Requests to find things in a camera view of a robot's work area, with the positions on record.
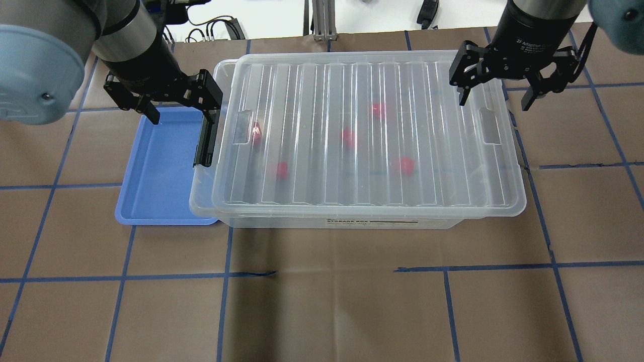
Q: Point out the red block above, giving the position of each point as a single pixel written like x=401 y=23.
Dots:
x=348 y=138
x=404 y=166
x=281 y=170
x=379 y=111
x=256 y=134

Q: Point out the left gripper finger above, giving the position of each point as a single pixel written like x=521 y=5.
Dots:
x=209 y=96
x=144 y=106

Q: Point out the aluminium frame post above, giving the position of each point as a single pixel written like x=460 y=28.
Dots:
x=324 y=20

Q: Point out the red block lower right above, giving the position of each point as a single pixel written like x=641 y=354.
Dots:
x=404 y=166

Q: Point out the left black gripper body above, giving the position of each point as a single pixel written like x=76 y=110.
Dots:
x=146 y=64

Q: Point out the clear plastic box lid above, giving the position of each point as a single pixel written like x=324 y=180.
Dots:
x=362 y=133

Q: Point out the clear plastic storage box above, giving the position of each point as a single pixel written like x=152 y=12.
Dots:
x=282 y=211

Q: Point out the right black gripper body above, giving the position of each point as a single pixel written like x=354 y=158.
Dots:
x=534 y=31

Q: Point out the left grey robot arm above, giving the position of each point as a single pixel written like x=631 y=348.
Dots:
x=45 y=45

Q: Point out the blue plastic tray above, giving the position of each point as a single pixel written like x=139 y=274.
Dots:
x=157 y=183

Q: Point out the red block centre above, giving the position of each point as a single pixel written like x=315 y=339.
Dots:
x=348 y=138

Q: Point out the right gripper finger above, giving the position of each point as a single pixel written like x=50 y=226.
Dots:
x=563 y=74
x=469 y=68

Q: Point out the red block lower left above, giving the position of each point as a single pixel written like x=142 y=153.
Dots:
x=281 y=170

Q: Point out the red block far left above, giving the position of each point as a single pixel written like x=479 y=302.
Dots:
x=256 y=134

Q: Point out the red block upper right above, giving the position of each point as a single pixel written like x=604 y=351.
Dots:
x=379 y=111

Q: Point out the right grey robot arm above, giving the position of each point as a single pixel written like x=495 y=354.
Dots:
x=620 y=20

